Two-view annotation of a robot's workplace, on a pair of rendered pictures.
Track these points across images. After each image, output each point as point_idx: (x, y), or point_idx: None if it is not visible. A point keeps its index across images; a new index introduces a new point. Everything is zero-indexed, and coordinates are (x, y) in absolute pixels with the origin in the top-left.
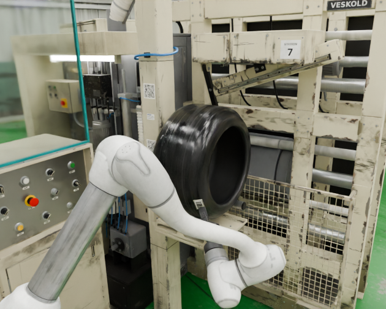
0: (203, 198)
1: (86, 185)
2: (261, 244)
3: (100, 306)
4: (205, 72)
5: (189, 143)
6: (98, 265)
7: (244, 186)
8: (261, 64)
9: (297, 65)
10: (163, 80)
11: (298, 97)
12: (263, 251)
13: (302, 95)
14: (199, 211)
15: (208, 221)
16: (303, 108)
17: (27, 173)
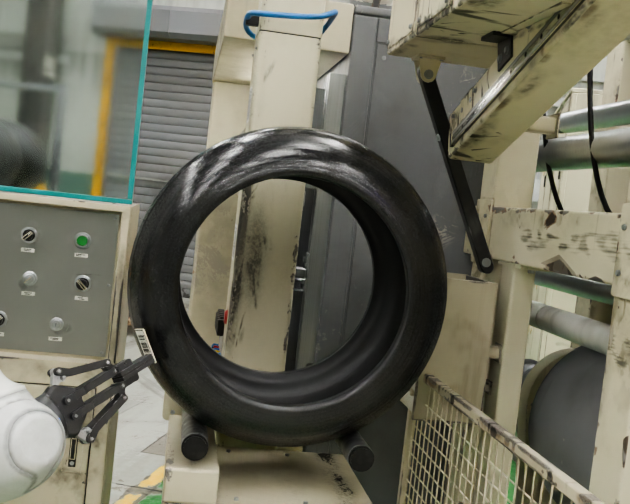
0: (155, 333)
1: (109, 301)
2: (9, 386)
3: None
4: (422, 83)
5: (166, 183)
6: (77, 495)
7: (558, 492)
8: (506, 40)
9: (551, 21)
10: (272, 77)
11: None
12: None
13: None
14: (132, 361)
15: (121, 382)
16: None
17: None
